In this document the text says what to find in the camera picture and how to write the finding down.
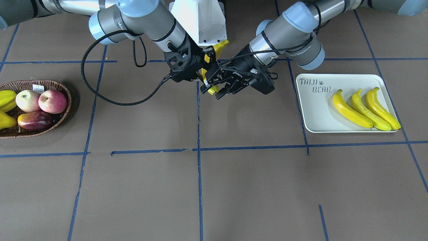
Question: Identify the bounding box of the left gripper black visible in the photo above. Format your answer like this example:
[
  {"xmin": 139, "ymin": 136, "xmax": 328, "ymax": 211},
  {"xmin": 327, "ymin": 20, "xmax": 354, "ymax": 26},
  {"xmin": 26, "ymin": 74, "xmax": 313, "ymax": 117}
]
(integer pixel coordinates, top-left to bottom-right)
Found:
[{"xmin": 231, "ymin": 54, "xmax": 275, "ymax": 94}]

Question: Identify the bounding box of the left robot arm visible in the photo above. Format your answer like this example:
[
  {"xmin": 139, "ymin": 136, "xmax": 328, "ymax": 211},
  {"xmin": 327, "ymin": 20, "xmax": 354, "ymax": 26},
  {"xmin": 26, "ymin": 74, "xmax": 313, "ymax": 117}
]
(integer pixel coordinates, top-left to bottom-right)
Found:
[{"xmin": 216, "ymin": 0, "xmax": 427, "ymax": 99}]

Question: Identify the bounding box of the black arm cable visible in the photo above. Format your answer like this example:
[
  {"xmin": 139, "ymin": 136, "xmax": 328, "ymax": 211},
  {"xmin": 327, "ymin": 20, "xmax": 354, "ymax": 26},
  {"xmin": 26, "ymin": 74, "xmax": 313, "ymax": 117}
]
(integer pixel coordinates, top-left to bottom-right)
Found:
[{"xmin": 81, "ymin": 29, "xmax": 173, "ymax": 106}]

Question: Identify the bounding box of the brown wicker basket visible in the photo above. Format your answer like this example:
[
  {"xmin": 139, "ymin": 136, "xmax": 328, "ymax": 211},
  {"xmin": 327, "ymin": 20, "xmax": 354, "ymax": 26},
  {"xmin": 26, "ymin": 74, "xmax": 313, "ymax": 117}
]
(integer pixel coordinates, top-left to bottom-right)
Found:
[{"xmin": 0, "ymin": 79, "xmax": 73, "ymax": 139}]

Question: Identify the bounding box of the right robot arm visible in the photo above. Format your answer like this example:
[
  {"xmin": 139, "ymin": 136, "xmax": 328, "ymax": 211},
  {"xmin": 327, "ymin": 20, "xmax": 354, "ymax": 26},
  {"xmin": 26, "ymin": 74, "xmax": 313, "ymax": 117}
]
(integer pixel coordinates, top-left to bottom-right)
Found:
[{"xmin": 0, "ymin": 0, "xmax": 209, "ymax": 82}]

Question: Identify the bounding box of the red apple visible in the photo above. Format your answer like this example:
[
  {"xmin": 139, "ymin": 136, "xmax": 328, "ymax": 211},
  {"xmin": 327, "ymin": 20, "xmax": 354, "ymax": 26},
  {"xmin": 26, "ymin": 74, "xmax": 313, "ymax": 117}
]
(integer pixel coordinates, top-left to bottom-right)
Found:
[{"xmin": 38, "ymin": 90, "xmax": 68, "ymax": 114}]

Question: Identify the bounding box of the textured yellow banana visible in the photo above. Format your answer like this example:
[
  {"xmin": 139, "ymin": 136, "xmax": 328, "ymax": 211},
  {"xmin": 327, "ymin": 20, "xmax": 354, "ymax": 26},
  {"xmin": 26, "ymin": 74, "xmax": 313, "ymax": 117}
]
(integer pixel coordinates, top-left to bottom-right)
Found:
[{"xmin": 350, "ymin": 89, "xmax": 392, "ymax": 131}]

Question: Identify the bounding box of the pale green apple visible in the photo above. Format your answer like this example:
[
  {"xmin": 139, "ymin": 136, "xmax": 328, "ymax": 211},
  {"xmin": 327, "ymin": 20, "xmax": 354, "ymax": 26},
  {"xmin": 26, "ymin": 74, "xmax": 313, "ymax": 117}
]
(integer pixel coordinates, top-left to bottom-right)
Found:
[{"xmin": 15, "ymin": 90, "xmax": 41, "ymax": 113}]

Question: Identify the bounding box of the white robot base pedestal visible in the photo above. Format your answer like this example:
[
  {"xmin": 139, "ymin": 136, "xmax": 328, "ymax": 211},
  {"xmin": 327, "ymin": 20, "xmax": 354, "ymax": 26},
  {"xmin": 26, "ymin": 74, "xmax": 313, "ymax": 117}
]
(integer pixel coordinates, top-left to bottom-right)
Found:
[{"xmin": 169, "ymin": 0, "xmax": 227, "ymax": 46}]

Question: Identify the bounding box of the white rectangular plate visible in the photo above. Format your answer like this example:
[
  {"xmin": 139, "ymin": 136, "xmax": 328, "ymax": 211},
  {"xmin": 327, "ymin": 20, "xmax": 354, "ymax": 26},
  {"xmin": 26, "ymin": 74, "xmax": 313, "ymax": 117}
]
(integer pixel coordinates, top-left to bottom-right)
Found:
[{"xmin": 296, "ymin": 73, "xmax": 396, "ymax": 133}]

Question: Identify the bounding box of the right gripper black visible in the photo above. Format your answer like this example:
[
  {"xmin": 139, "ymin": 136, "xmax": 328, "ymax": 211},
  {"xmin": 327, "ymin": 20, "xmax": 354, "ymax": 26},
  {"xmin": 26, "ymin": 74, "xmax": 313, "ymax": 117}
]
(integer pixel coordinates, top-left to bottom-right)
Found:
[{"xmin": 164, "ymin": 34, "xmax": 205, "ymax": 83}]

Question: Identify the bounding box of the smooth yellow banana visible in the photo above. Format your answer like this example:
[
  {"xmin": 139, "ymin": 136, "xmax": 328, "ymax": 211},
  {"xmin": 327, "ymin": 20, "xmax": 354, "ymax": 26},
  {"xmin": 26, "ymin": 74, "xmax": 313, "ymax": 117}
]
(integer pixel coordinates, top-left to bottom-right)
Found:
[{"xmin": 365, "ymin": 87, "xmax": 402, "ymax": 130}]

